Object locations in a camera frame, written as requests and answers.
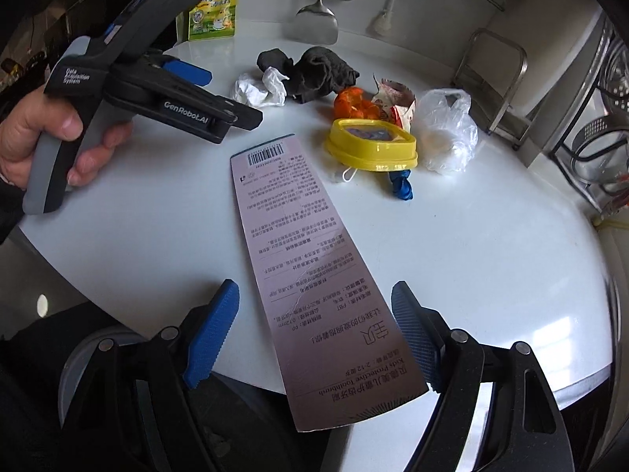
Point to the clear plastic bag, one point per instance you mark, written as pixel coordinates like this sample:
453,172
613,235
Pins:
447,132

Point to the green and yellow carton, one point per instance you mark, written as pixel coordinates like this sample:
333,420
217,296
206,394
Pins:
211,14

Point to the orange peel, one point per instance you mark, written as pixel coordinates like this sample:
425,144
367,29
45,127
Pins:
351,103

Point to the stainless steel basin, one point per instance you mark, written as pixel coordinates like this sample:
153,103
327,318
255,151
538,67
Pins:
602,132

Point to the metal spatula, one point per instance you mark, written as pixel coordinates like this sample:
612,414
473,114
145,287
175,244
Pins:
317,24

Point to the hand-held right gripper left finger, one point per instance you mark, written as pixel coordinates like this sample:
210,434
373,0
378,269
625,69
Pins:
216,334

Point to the white elastic loop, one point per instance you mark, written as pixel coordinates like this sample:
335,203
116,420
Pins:
344,174

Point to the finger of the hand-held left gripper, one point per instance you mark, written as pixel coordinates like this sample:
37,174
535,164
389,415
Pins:
189,71
243,115

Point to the pink toothbrush package card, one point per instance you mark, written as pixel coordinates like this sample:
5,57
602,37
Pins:
295,255

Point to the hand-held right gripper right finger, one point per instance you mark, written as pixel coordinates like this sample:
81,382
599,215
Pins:
413,334

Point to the stainless steel board rack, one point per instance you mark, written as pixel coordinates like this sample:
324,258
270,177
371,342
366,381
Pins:
496,39

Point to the person's left hand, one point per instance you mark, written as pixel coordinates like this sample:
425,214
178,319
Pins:
34,132

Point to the yellow plastic lid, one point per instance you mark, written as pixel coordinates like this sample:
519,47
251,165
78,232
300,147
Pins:
373,155

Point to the black dish rack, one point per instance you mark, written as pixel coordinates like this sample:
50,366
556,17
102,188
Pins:
589,155

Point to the grey trash bin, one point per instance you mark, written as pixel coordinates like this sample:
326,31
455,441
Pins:
74,373

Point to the crumpled white tissue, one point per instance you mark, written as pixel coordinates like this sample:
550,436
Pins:
255,91

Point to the person's left forearm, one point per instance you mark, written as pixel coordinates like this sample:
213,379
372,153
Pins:
10,211

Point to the red and white snack wrapper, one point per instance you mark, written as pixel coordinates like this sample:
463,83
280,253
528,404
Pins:
395,103

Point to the stainless steel colander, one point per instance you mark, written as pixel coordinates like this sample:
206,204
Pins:
619,73

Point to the blue crumpled wrapper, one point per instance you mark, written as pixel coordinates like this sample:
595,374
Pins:
400,184

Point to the dark grey cloth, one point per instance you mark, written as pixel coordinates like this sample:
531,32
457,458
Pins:
324,76
275,61

